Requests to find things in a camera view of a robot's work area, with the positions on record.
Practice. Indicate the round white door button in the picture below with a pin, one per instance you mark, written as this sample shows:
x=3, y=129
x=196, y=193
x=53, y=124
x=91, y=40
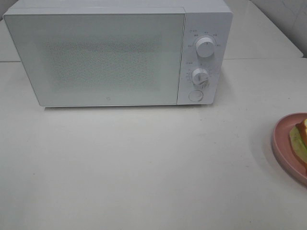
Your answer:
x=196, y=96

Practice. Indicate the white microwave door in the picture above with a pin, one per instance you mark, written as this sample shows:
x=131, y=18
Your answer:
x=100, y=60

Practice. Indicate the pink round plate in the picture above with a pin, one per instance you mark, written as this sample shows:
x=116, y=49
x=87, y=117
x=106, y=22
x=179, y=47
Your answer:
x=282, y=149

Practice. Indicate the sandwich with lettuce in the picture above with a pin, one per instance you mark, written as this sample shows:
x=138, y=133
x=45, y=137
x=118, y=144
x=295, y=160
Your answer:
x=298, y=139

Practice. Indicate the lower white timer knob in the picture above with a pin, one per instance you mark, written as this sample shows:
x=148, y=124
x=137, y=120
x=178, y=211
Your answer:
x=199, y=76

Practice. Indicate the upper white power knob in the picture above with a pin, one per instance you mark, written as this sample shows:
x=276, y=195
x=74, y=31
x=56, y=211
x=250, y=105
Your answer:
x=205, y=46

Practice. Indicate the white microwave oven body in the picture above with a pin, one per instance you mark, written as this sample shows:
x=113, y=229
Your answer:
x=202, y=17

